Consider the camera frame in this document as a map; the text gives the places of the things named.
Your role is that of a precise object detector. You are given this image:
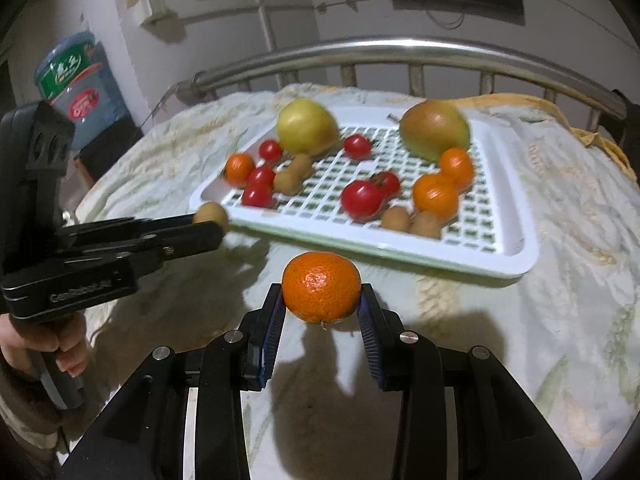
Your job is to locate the person's left hand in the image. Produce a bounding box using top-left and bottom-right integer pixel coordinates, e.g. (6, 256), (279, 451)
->
(1, 312), (88, 377)

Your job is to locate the large orange tangerine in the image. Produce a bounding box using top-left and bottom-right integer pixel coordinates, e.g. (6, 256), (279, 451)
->
(281, 252), (361, 324)

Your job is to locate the white perforated plastic tray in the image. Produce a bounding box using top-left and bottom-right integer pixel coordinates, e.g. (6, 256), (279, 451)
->
(189, 106), (539, 278)

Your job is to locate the small tangerine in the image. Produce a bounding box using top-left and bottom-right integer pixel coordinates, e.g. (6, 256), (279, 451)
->
(222, 153), (255, 188)
(412, 174), (459, 223)
(438, 148), (475, 192)

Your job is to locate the red-green pear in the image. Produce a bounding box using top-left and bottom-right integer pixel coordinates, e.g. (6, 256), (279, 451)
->
(398, 100), (471, 162)

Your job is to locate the white wall switch box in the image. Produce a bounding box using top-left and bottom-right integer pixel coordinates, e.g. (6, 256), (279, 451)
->
(126, 0), (171, 26)

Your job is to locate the blue water jug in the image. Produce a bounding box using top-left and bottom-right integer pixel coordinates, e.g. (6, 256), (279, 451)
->
(34, 30), (130, 151)

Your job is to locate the yellow blanket edge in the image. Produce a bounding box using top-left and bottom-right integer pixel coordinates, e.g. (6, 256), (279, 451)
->
(449, 91), (639, 183)

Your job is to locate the yellow-green pear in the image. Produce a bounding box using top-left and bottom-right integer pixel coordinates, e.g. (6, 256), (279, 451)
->
(276, 98), (340, 157)

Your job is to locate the black water dispenser stand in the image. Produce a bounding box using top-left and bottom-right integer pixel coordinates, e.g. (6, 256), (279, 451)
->
(74, 116), (143, 188)

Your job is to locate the red cherry tomato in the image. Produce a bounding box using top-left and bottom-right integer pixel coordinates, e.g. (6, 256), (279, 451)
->
(246, 165), (276, 190)
(241, 184), (274, 208)
(343, 134), (373, 160)
(369, 171), (401, 200)
(258, 139), (283, 164)
(341, 180), (384, 221)

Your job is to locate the metal bed headboard rail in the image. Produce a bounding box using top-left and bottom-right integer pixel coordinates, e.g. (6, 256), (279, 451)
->
(172, 37), (627, 131)

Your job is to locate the brown longan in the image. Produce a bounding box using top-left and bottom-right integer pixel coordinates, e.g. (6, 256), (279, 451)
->
(381, 206), (411, 233)
(288, 153), (314, 180)
(409, 211), (442, 240)
(273, 169), (303, 196)
(192, 202), (229, 233)

